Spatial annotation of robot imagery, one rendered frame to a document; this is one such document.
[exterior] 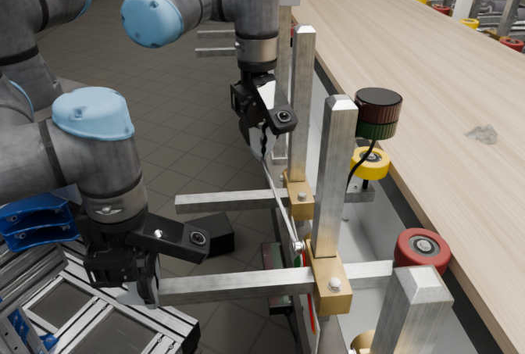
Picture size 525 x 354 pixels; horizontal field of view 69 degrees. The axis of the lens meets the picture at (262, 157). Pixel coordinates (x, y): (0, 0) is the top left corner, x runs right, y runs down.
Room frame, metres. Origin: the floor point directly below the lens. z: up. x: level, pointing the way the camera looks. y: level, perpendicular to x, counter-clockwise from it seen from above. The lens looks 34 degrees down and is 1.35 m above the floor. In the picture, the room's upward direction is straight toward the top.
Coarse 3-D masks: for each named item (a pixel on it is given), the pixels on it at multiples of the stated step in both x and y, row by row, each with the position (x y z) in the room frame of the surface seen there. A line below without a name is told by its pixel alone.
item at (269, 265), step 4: (264, 244) 0.61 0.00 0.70; (268, 244) 0.61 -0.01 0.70; (264, 248) 0.60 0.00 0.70; (268, 248) 0.60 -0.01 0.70; (264, 252) 0.59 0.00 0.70; (268, 252) 0.59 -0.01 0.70; (264, 256) 0.58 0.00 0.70; (268, 256) 0.58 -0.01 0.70; (264, 260) 0.56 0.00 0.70; (268, 260) 0.56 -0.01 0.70; (272, 260) 0.56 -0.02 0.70; (268, 264) 0.55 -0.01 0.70; (272, 264) 0.55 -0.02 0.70; (268, 268) 0.54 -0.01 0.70; (272, 268) 0.54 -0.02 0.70; (272, 300) 0.46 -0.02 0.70; (276, 300) 0.46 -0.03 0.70; (272, 304) 0.46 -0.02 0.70; (276, 304) 0.46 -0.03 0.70
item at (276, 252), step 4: (272, 244) 0.61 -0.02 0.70; (276, 244) 0.61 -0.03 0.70; (272, 248) 0.60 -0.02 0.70; (276, 248) 0.60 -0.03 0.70; (272, 252) 0.59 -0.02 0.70; (276, 252) 0.59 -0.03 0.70; (276, 256) 0.58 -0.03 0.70; (280, 256) 0.58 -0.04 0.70; (276, 260) 0.56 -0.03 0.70; (280, 260) 0.56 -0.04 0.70; (276, 264) 0.55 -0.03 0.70; (280, 264) 0.55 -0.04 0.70; (276, 268) 0.54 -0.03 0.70; (280, 268) 0.54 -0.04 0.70; (280, 296) 0.47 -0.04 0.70; (284, 296) 0.47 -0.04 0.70; (280, 300) 0.46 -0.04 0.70; (284, 300) 0.46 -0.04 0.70; (280, 304) 0.46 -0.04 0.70
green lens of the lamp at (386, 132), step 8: (360, 120) 0.43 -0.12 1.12; (360, 128) 0.43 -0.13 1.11; (368, 128) 0.42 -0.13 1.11; (376, 128) 0.42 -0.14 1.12; (384, 128) 0.42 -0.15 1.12; (392, 128) 0.42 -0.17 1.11; (360, 136) 0.43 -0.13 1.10; (368, 136) 0.42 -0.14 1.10; (376, 136) 0.42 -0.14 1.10; (384, 136) 0.42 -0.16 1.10; (392, 136) 0.43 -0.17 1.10
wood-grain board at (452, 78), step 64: (320, 0) 2.18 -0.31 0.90; (384, 0) 2.18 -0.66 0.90; (320, 64) 1.29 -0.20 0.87; (384, 64) 1.22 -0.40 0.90; (448, 64) 1.22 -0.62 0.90; (512, 64) 1.22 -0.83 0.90; (448, 128) 0.79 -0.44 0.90; (512, 128) 0.79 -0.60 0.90; (448, 192) 0.55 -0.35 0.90; (512, 192) 0.55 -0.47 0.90; (512, 256) 0.40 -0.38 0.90; (512, 320) 0.29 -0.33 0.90
